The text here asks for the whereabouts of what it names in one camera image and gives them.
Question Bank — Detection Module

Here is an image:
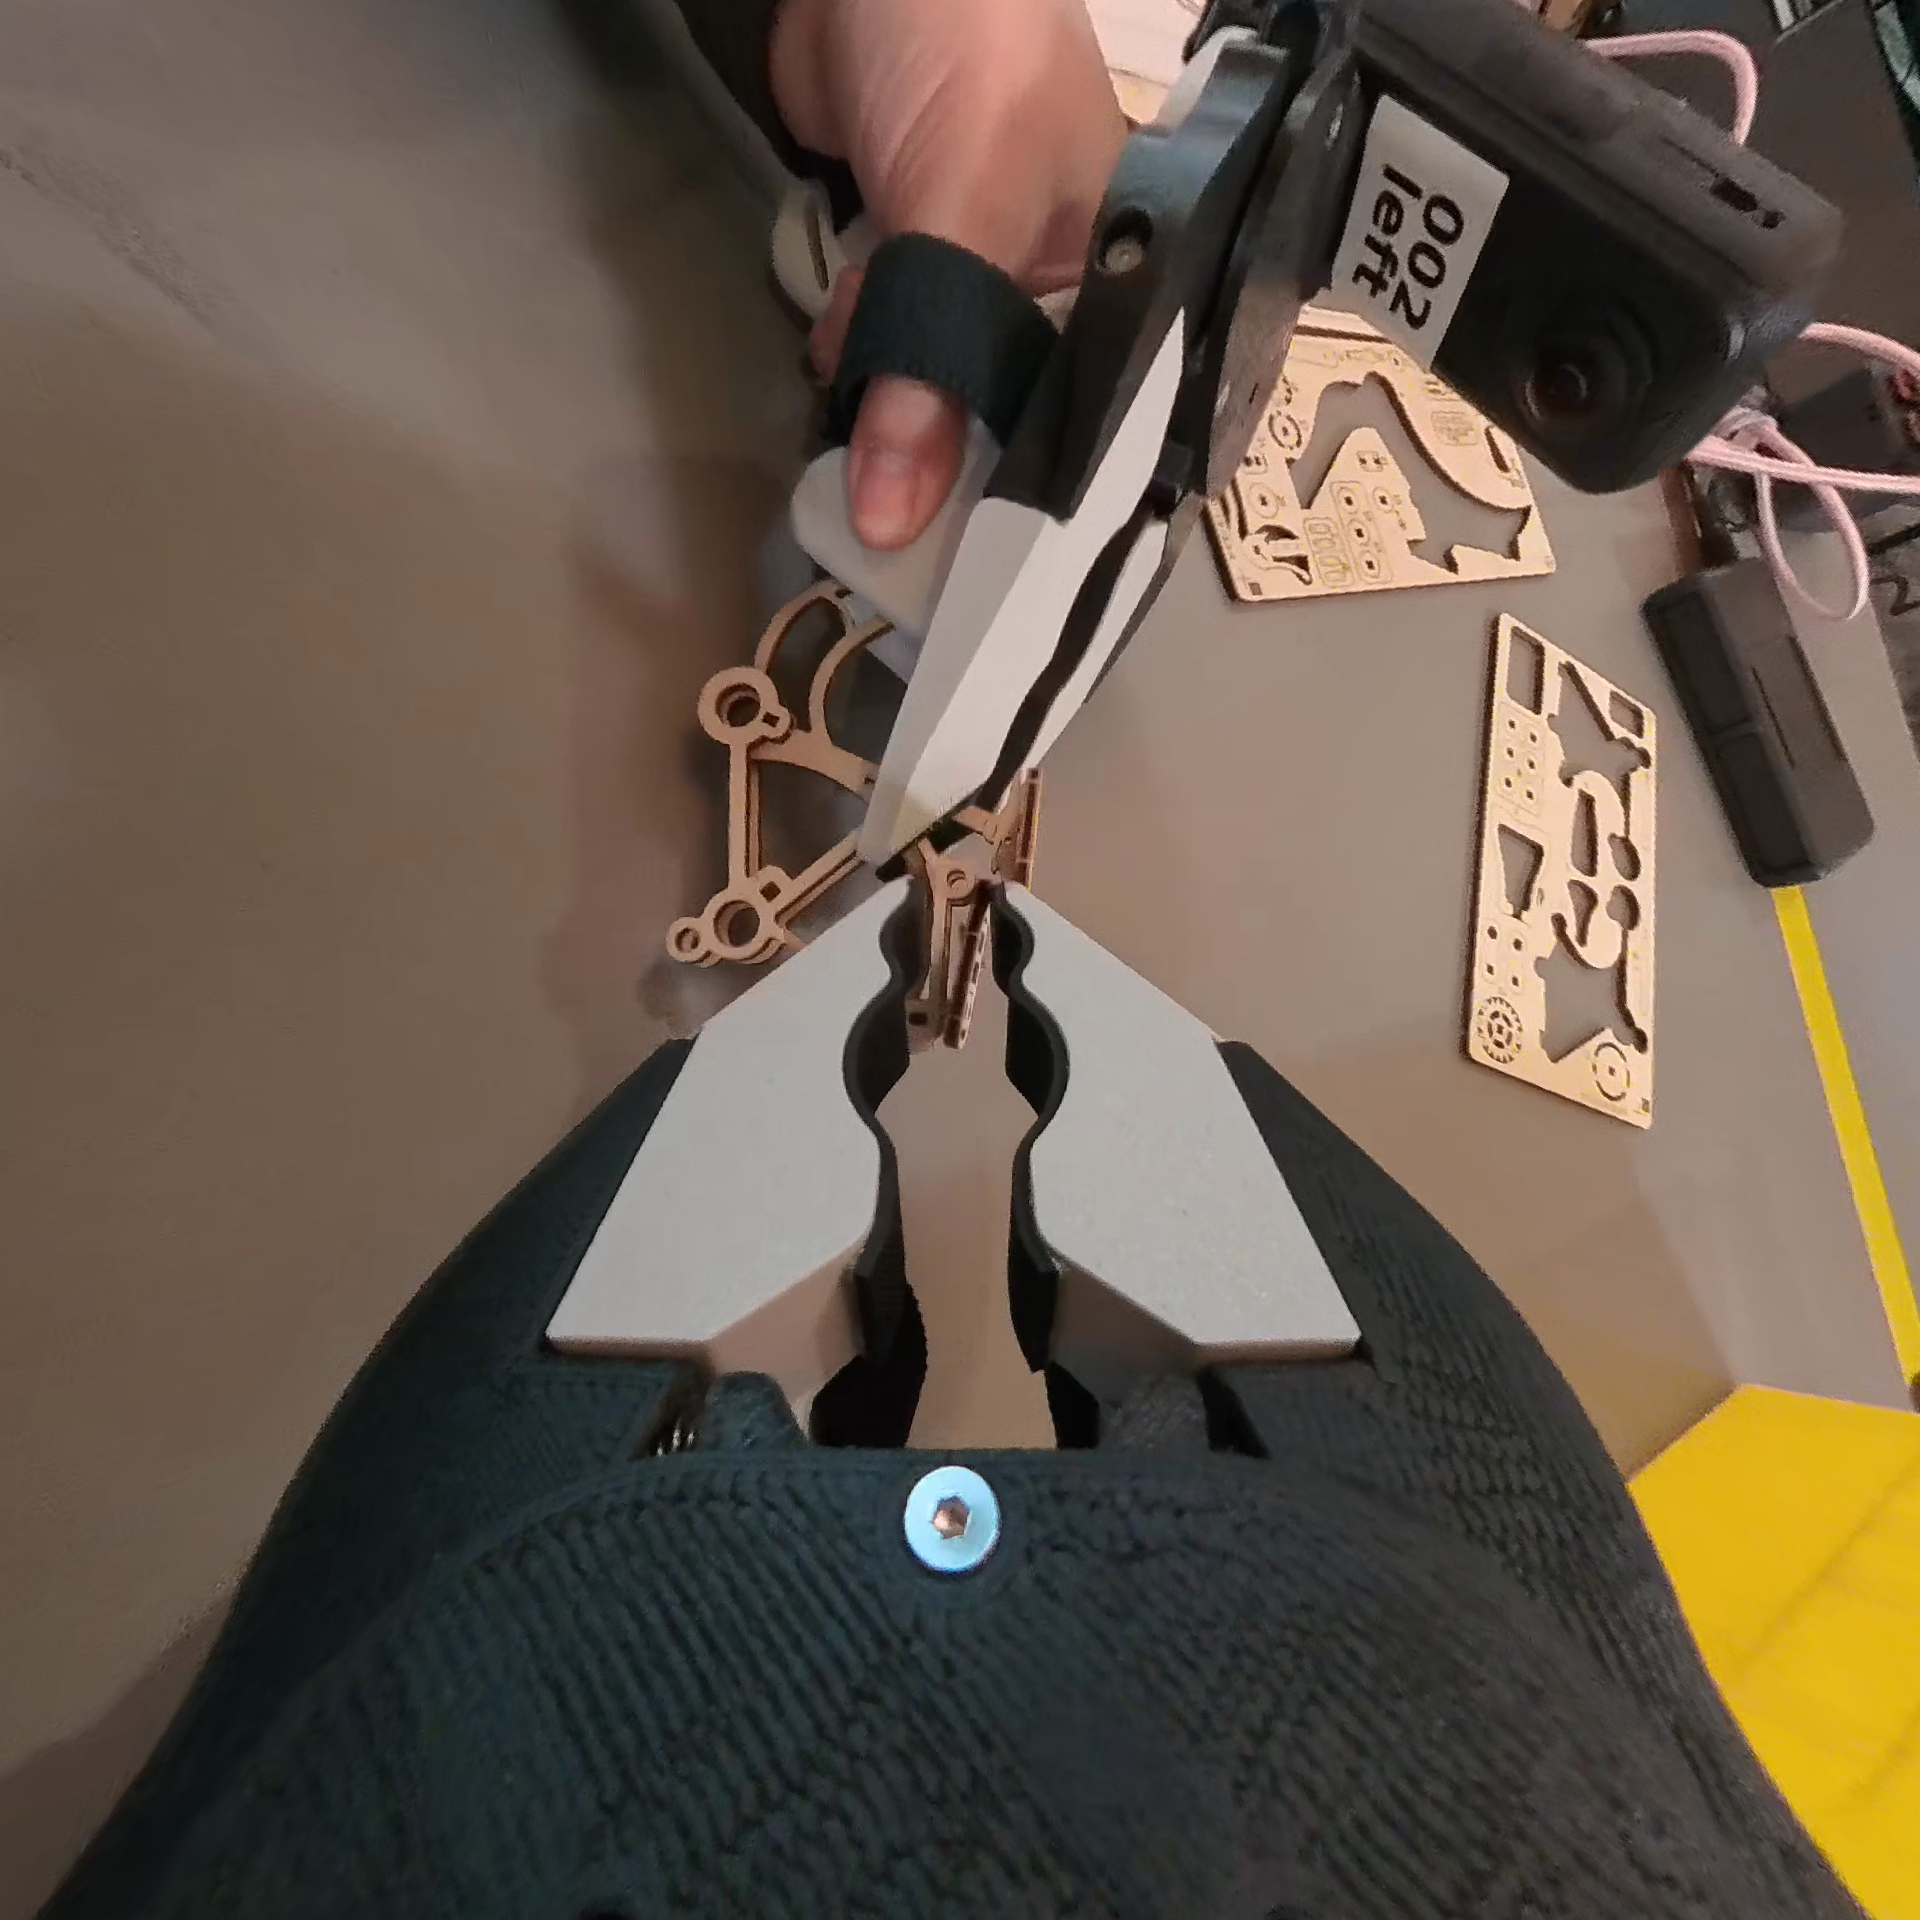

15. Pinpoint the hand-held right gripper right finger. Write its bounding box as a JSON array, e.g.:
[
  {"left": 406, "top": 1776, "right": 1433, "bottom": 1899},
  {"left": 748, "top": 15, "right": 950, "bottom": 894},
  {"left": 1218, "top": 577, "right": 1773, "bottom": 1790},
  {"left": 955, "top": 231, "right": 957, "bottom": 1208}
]
[{"left": 982, "top": 883, "right": 1366, "bottom": 1412}]

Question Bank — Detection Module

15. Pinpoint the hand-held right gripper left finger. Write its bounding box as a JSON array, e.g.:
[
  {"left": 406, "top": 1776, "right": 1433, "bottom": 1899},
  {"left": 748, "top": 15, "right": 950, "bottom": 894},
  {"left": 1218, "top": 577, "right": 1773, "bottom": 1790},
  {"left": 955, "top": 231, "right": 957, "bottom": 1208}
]
[{"left": 545, "top": 873, "right": 922, "bottom": 1420}]

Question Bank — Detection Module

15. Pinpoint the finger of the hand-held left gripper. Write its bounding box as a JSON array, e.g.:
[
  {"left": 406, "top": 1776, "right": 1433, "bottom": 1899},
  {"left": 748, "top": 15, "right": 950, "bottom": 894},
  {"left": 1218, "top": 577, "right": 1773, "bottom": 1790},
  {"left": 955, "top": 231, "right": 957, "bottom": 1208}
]
[
  {"left": 960, "top": 495, "right": 1197, "bottom": 833},
  {"left": 859, "top": 316, "right": 1197, "bottom": 883}
]

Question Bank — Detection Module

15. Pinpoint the small wooden ring strut part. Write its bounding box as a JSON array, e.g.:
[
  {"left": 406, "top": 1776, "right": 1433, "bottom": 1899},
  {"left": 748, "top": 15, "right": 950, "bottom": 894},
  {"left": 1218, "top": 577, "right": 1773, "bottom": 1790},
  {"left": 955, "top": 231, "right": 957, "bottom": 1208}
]
[{"left": 901, "top": 773, "right": 1048, "bottom": 905}]

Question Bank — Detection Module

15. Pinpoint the wooden model frame part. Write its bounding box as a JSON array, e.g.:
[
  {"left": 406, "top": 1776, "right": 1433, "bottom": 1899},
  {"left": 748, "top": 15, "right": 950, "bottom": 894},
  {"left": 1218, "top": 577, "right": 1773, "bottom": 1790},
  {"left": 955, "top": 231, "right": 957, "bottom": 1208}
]
[{"left": 662, "top": 582, "right": 909, "bottom": 974}]

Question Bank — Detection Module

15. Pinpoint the slotted wooden strip part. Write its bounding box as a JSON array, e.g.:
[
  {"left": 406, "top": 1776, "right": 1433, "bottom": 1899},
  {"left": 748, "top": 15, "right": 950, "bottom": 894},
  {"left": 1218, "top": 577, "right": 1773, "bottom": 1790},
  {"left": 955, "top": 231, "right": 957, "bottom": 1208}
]
[{"left": 908, "top": 878, "right": 998, "bottom": 1056}]

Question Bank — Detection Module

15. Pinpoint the wide wooden parts sheet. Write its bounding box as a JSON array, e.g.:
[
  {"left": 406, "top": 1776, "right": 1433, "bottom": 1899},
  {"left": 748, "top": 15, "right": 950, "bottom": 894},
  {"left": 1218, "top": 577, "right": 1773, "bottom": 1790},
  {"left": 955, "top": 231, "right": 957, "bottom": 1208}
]
[{"left": 1200, "top": 307, "right": 1556, "bottom": 606}]

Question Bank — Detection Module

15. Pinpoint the narrow wooden parts sheet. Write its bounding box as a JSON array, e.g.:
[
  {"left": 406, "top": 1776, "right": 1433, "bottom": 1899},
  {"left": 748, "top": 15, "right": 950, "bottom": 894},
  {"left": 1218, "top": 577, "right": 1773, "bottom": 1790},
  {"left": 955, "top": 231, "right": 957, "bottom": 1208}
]
[{"left": 1462, "top": 613, "right": 1661, "bottom": 1128}]

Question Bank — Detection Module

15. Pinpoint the person's left hand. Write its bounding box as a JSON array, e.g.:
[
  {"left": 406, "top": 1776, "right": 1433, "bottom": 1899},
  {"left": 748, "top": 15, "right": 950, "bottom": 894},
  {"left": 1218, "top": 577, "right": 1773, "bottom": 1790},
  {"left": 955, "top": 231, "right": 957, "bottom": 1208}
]
[{"left": 772, "top": 0, "right": 1129, "bottom": 552}]

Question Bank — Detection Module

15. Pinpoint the black power bank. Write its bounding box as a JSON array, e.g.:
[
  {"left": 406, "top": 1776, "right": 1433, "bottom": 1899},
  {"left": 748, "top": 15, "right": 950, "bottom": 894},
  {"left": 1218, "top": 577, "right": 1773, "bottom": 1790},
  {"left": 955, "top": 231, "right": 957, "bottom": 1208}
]
[{"left": 1641, "top": 569, "right": 1876, "bottom": 889}]

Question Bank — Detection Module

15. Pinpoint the pink braided cable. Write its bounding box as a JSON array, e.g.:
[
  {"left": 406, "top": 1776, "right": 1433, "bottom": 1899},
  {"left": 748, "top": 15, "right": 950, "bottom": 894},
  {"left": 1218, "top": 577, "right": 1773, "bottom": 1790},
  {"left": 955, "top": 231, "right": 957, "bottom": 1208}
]
[
  {"left": 1692, "top": 318, "right": 1920, "bottom": 619},
  {"left": 1581, "top": 27, "right": 1760, "bottom": 144}
]

